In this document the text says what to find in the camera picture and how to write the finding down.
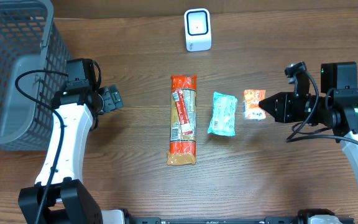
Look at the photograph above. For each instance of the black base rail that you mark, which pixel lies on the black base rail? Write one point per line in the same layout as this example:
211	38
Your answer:
266	220

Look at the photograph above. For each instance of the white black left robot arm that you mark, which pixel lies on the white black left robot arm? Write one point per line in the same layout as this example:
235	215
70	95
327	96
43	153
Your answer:
59	195

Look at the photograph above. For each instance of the grey plastic mesh basket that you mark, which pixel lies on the grey plastic mesh basket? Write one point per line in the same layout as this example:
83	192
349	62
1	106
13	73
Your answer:
29	42

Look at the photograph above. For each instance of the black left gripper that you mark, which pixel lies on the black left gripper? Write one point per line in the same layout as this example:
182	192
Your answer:
113	98

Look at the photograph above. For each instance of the white barcode scanner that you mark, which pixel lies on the white barcode scanner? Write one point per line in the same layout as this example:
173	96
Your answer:
197	24

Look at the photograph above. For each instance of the teal snack packet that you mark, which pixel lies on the teal snack packet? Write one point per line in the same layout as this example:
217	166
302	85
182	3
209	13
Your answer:
223	116

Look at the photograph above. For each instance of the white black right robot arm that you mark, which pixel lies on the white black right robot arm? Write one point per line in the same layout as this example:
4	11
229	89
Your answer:
328	111

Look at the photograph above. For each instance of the small orange snack box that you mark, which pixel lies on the small orange snack box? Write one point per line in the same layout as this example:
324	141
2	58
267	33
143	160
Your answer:
251	108

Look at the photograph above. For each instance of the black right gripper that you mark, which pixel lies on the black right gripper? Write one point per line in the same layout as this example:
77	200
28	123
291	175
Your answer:
286	107

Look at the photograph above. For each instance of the long orange cracker pack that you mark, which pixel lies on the long orange cracker pack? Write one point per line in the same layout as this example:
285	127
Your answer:
182	121

